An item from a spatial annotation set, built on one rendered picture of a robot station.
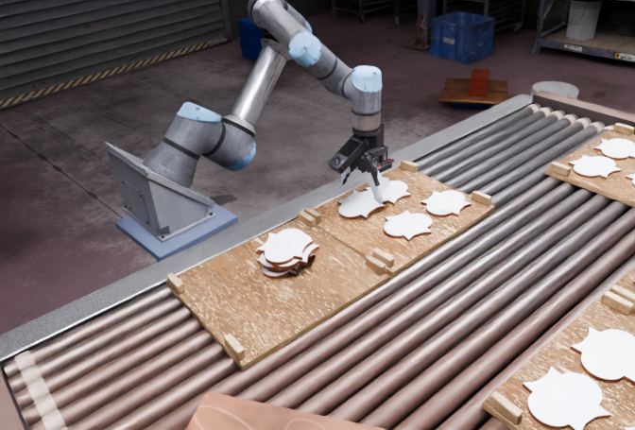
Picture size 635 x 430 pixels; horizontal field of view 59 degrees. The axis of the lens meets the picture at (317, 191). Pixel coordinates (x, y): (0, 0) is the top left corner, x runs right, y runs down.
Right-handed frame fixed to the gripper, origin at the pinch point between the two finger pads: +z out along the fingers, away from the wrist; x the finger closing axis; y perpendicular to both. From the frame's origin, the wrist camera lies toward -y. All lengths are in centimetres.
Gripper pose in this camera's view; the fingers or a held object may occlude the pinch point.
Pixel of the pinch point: (359, 196)
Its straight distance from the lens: 155.0
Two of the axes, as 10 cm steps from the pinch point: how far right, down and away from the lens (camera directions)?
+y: 7.7, -3.3, 5.5
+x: -6.4, -3.6, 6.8
